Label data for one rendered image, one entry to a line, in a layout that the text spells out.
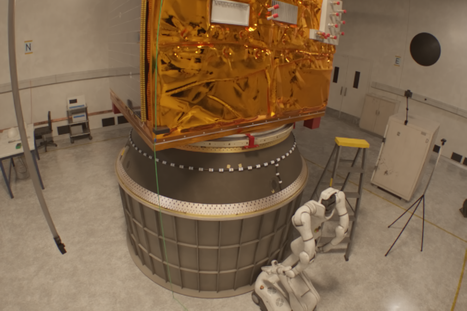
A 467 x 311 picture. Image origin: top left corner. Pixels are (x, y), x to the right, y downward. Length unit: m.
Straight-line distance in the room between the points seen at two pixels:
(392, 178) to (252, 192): 3.62
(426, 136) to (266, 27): 3.68
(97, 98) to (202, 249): 5.55
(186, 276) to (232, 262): 0.54
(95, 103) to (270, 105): 5.65
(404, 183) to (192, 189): 4.11
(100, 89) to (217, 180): 5.51
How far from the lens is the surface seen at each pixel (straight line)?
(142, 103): 1.66
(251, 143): 2.03
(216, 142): 1.96
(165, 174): 2.14
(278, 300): 2.60
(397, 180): 5.22
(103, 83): 7.07
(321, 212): 1.84
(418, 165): 5.03
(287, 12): 2.20
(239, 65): 1.83
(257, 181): 2.13
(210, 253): 2.41
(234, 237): 2.28
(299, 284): 2.57
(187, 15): 1.60
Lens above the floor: 2.49
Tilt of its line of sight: 22 degrees down
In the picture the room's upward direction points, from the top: 4 degrees clockwise
